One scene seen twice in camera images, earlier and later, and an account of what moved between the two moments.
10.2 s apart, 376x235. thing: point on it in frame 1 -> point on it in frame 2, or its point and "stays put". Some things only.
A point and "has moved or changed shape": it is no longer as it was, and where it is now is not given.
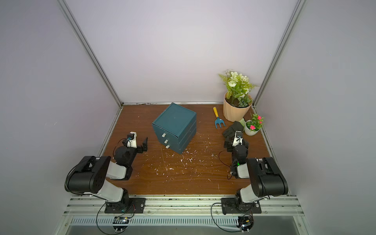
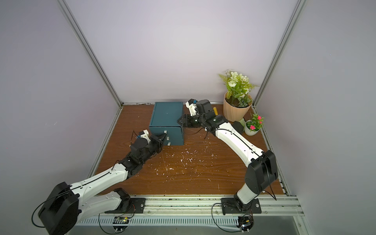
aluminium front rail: (183, 206) stays put
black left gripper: (144, 147) -> (158, 143)
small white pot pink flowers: (252, 127) stays put
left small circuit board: (120, 223) stays put
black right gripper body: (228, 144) -> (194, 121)
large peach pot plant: (237, 99) stays put
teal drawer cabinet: (176, 128) has moved or changed shape
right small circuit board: (246, 222) stays put
